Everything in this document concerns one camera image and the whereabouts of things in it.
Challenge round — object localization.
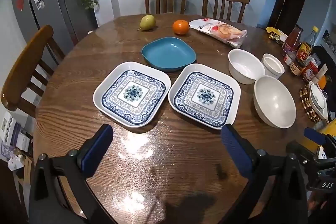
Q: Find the large white bowl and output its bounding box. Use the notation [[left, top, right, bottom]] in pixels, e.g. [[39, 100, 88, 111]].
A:
[[253, 76, 297, 128]]

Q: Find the red sauce bottle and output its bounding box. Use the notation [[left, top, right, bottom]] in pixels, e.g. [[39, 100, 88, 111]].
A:
[[282, 25, 303, 56]]

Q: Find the yellow snack packet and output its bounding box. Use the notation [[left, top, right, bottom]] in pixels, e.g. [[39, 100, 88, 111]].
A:
[[266, 26, 288, 44]]

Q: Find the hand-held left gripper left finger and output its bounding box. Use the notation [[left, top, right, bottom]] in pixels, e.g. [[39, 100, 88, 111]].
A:
[[28, 124, 114, 224]]

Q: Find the brown sauce jar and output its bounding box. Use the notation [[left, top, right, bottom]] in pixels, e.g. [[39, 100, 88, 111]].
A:
[[290, 56, 305, 76]]

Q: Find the white tissue bag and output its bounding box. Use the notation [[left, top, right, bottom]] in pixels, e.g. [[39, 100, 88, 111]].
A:
[[7, 156, 25, 170]]

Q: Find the medium white bowl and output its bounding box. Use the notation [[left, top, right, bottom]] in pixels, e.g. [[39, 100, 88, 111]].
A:
[[228, 49, 265, 85]]

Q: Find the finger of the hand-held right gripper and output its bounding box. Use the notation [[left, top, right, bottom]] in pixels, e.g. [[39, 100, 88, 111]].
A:
[[286, 141, 319, 165], [304, 127, 336, 153]]

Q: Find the white snack bag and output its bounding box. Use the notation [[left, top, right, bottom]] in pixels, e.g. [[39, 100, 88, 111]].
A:
[[188, 18, 248, 49]]

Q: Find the purple box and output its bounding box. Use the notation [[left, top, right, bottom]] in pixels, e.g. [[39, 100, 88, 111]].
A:
[[5, 122, 32, 153]]

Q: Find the red sauce jar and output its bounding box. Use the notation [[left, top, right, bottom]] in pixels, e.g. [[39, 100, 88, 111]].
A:
[[302, 61, 319, 83]]

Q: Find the white rimmed plate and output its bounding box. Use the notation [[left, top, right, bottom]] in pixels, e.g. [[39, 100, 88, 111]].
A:
[[308, 81, 328, 119]]

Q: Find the yellow-capped sauce bottle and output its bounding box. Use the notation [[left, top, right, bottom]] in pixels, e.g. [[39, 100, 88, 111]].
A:
[[298, 26, 319, 62]]

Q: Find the blue patterned square plate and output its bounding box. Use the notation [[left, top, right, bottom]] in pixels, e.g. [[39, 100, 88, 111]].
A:
[[168, 64, 241, 130], [93, 62, 171, 128]]

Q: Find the white cardboard box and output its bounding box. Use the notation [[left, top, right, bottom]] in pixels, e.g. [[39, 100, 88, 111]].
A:
[[0, 111, 13, 139]]

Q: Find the teal square plate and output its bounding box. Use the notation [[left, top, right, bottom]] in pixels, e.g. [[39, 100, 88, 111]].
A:
[[141, 37, 197, 73]]

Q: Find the white ribbed ramekin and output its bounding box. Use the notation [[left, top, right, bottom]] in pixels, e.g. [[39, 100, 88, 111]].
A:
[[261, 53, 285, 80]]

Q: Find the green pear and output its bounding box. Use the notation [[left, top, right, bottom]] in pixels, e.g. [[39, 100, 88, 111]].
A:
[[138, 14, 156, 31]]

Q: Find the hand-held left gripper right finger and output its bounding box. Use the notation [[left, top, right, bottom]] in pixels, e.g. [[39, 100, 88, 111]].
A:
[[221, 124, 308, 224]]

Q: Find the orange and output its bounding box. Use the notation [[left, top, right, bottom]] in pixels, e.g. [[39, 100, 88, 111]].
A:
[[172, 20, 190, 35]]

